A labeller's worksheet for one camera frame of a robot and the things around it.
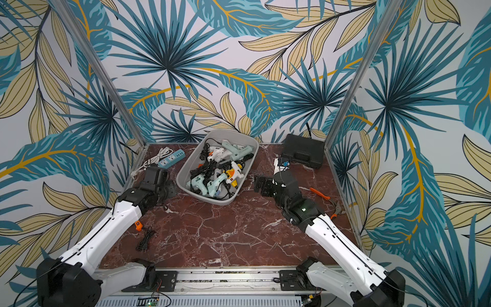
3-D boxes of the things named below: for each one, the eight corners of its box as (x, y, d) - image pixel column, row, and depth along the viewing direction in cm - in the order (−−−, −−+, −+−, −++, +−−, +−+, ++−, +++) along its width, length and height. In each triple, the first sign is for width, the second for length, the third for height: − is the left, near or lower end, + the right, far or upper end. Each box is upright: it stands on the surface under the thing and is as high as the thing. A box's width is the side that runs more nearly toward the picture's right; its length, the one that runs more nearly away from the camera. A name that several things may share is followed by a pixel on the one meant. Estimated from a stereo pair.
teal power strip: (158, 166, 111) (156, 162, 108) (182, 151, 118) (181, 147, 116) (162, 170, 109) (160, 167, 106) (187, 155, 116) (185, 152, 113)
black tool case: (279, 161, 114) (280, 155, 109) (287, 136, 128) (288, 129, 123) (318, 172, 110) (322, 166, 105) (322, 144, 123) (325, 138, 119)
